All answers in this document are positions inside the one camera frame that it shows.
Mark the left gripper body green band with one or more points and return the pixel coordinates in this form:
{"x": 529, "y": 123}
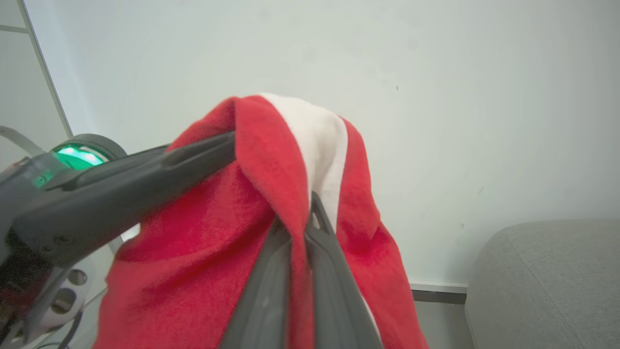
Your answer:
{"x": 77, "y": 155}

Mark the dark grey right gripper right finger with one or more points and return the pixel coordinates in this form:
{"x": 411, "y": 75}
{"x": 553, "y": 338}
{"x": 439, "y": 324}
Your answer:
{"x": 334, "y": 300}

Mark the white and black baseboard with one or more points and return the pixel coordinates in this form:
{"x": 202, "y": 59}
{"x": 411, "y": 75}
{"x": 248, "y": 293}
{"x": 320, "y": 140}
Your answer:
{"x": 438, "y": 291}

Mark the red and white garment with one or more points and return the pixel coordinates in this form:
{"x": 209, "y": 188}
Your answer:
{"x": 193, "y": 271}

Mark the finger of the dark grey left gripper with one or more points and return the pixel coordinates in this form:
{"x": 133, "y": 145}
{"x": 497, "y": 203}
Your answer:
{"x": 121, "y": 194}

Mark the grey fabric sofa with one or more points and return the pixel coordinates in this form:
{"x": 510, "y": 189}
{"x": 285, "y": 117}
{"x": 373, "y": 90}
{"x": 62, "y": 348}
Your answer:
{"x": 547, "y": 291}

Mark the grey partition frame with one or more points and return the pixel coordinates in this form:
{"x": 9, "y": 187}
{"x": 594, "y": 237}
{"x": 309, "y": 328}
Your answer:
{"x": 46, "y": 77}

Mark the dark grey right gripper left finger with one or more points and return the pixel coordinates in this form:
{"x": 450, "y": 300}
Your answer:
{"x": 264, "y": 300}

